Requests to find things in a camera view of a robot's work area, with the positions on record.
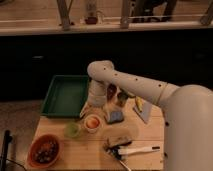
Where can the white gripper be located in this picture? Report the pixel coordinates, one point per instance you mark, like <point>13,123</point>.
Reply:
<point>93,100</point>

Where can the red orange apple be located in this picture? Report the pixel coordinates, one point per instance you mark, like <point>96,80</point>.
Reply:
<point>92,122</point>

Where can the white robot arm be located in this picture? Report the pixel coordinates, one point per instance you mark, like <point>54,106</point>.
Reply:
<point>187,111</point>

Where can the white paper cup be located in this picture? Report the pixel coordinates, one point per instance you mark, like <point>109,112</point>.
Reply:
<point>85,124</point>

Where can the small green cup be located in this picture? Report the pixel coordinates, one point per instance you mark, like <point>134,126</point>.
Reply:
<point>72,130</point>

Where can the dark red bowl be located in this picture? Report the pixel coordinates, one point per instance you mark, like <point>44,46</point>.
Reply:
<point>111,91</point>

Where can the green plastic tray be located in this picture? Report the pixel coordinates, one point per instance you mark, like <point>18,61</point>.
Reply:
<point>66,96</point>

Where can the blue sponge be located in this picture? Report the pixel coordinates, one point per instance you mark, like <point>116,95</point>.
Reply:
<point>115,117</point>

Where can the grey blue plate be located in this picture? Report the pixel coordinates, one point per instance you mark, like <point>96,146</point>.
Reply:
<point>144,111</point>

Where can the brown wooden block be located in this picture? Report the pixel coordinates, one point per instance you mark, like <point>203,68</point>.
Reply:
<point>119,141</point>

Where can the dark pot on shelf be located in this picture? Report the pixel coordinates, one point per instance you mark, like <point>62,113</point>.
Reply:
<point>91,20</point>

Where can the orange bowl with food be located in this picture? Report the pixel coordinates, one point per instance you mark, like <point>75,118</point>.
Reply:
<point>44,151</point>

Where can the metal spoon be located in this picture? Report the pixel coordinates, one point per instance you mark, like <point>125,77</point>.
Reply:
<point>124,165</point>

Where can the black stand at left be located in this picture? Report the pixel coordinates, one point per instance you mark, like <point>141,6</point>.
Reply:
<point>3,156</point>

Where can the white handled brush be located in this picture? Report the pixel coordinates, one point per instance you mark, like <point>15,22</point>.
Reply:
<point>128,151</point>

